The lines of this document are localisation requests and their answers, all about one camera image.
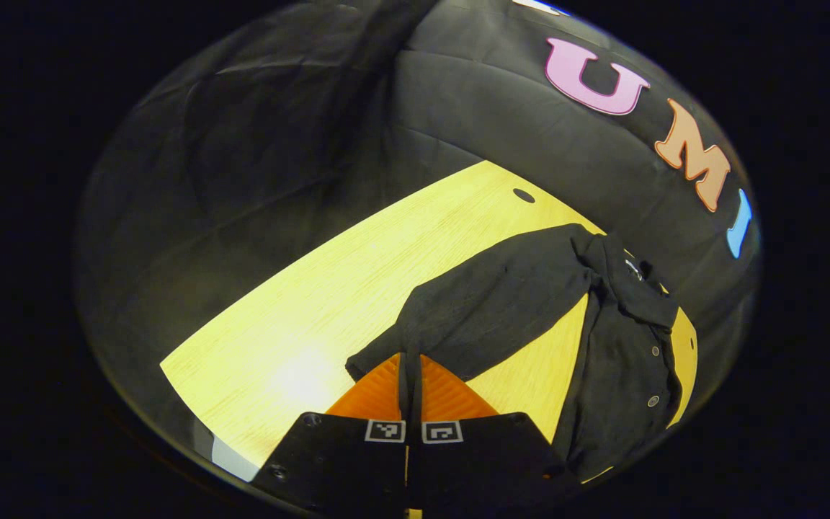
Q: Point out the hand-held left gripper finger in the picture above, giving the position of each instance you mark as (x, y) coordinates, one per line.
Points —
(405, 389)
(416, 389)

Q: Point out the black backdrop cloth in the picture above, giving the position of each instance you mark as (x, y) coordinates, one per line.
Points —
(242, 180)

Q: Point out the black polo shirt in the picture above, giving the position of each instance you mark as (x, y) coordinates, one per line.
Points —
(516, 295)

